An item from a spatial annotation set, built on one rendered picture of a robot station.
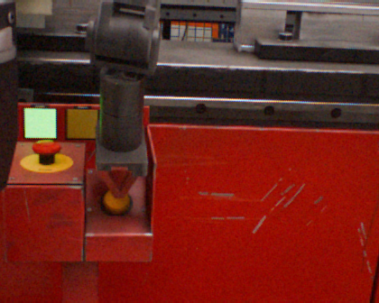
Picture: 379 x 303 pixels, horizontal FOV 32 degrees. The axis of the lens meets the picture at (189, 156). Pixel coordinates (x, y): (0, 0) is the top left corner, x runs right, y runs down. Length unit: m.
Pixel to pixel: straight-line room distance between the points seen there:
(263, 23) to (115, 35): 0.52
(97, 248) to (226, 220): 0.38
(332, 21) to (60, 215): 0.66
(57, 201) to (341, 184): 0.58
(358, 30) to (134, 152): 0.60
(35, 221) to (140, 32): 0.29
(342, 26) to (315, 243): 0.41
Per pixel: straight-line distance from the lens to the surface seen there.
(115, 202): 0.97
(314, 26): 1.30
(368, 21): 1.33
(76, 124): 1.02
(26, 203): 0.90
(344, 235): 1.32
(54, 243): 0.93
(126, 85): 0.83
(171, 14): 1.51
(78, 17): 1.25
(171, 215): 1.24
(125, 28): 0.80
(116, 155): 0.88
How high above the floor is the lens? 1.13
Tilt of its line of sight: 21 degrees down
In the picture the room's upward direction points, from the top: 4 degrees clockwise
